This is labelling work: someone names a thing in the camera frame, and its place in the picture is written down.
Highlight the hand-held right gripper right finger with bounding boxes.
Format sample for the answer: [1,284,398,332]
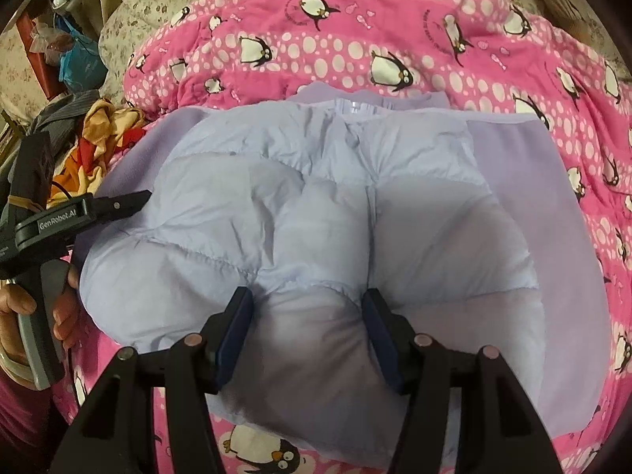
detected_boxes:
[362,286,564,474]

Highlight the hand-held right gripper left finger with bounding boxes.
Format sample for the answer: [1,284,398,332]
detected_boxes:
[58,286,255,474]

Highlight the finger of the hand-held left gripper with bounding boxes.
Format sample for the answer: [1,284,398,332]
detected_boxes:
[91,189,152,221]

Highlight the lilac puffer jacket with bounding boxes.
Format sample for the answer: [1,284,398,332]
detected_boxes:
[79,83,613,455]

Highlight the person's left forearm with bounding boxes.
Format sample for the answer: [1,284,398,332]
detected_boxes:
[0,370,65,457]

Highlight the person's left hand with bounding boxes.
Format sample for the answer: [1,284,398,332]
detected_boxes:
[0,263,81,362]

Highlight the orange yellow printed cloth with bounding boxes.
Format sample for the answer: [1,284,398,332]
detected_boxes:
[49,99,149,198]

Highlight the grey striped cloth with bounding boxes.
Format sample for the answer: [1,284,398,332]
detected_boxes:
[0,90,104,193]

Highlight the silver bangle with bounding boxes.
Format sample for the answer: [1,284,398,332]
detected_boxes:
[0,350,36,383]

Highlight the blue plastic bag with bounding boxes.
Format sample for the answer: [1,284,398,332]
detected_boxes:
[54,15,107,82]

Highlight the red wooden furniture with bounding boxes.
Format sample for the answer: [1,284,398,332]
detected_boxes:
[17,15,65,100]

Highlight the floral bed quilt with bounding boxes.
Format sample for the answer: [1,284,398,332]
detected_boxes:
[96,0,632,90]

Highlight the pink penguin print blanket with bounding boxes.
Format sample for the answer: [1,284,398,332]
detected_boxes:
[64,0,632,474]

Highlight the black cable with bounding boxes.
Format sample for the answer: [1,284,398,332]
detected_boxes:
[48,180,75,203]

